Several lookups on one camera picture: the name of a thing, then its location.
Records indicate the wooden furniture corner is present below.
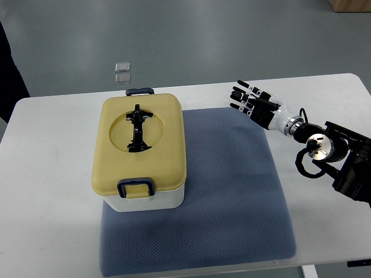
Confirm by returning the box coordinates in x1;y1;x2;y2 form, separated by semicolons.
329;0;370;13

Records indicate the white table leg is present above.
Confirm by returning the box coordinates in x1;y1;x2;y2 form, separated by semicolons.
301;265;319;278

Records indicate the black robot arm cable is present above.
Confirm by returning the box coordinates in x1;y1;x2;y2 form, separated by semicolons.
295;107;325;178

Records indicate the white storage box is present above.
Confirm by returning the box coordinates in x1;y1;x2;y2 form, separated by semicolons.
103;183;184;212

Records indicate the dark object left edge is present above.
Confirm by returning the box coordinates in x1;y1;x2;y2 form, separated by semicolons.
1;24;30;123

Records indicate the yellow box lid black handle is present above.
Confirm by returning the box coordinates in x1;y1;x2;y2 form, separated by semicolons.
92;93;187;199

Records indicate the upper silver floor plate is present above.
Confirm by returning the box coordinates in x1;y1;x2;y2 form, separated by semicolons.
115;61;130;72

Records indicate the blue grey fabric mat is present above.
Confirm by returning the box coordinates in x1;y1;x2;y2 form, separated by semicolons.
100;108;296;277

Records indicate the black table bracket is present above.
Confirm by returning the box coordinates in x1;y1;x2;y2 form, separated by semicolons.
347;259;371;268

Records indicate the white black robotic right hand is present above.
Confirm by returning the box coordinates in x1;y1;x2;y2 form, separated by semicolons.
230;80;305;137

